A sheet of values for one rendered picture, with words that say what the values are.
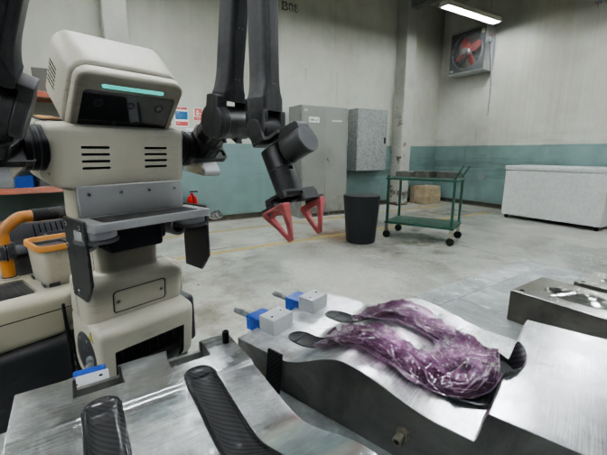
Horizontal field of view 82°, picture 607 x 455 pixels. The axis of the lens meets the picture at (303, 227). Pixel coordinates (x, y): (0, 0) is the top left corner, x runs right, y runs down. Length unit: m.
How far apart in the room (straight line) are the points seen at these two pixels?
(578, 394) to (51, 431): 0.55
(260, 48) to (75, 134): 0.39
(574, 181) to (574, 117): 1.43
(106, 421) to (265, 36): 0.69
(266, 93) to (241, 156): 5.46
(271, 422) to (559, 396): 0.31
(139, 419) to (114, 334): 0.43
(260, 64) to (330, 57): 6.52
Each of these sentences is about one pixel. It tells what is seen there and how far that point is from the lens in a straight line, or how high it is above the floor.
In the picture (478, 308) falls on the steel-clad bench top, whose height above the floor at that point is 0.80.
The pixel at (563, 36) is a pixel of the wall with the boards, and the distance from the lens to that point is 8.21.
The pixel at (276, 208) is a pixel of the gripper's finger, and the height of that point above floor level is 1.06.
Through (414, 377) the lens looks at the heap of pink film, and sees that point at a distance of 0.50.
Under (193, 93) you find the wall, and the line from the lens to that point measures 6.05.
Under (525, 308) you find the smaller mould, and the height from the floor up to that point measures 0.84.
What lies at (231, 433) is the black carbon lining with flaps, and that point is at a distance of 0.43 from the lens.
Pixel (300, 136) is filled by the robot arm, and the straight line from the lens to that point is 0.70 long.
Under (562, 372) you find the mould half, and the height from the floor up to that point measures 0.91.
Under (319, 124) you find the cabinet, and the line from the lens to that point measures 6.36.
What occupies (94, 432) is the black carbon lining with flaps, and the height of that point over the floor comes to 0.88.
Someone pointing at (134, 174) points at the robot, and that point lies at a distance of 0.85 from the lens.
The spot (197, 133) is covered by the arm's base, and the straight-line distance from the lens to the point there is 0.94.
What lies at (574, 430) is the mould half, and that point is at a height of 0.91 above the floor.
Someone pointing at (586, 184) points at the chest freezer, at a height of 0.69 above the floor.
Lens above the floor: 1.17
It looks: 12 degrees down
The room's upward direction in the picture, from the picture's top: straight up
